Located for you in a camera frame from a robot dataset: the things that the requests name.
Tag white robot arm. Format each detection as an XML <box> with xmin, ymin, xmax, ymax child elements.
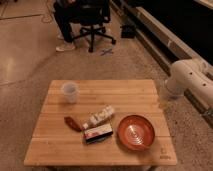
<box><xmin>165</xmin><ymin>58</ymin><xmax>213</xmax><ymax>108</ymax></box>

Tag dark red pepper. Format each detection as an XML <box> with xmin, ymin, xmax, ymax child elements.
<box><xmin>64</xmin><ymin>117</ymin><xmax>82</xmax><ymax>132</ymax></box>

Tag red ceramic bowl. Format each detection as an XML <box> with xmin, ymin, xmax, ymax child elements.
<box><xmin>117</xmin><ymin>115</ymin><xmax>155</xmax><ymax>151</ymax></box>

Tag white crumpled wrapper packet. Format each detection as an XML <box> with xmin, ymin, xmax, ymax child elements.
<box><xmin>83</xmin><ymin>106</ymin><xmax>115</xmax><ymax>129</ymax></box>

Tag translucent plastic cup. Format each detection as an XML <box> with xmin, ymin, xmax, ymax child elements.
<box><xmin>61</xmin><ymin>82</ymin><xmax>78</xmax><ymax>103</ymax></box>

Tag small printed cardboard box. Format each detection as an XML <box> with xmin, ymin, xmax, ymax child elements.
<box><xmin>84</xmin><ymin>124</ymin><xmax>113</xmax><ymax>144</ymax></box>

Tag small black box on floor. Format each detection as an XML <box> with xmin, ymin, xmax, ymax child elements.
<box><xmin>121</xmin><ymin>25</ymin><xmax>136</xmax><ymax>38</ymax></box>

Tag long workbench edge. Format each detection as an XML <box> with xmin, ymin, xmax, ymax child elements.
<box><xmin>110</xmin><ymin>0</ymin><xmax>213</xmax><ymax>128</ymax></box>

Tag black office chair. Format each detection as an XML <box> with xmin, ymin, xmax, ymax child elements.
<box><xmin>74</xmin><ymin>0</ymin><xmax>116</xmax><ymax>53</ymax></box>

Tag seated person dark clothes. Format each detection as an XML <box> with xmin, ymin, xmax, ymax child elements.
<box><xmin>53</xmin><ymin>0</ymin><xmax>76</xmax><ymax>52</ymax></box>

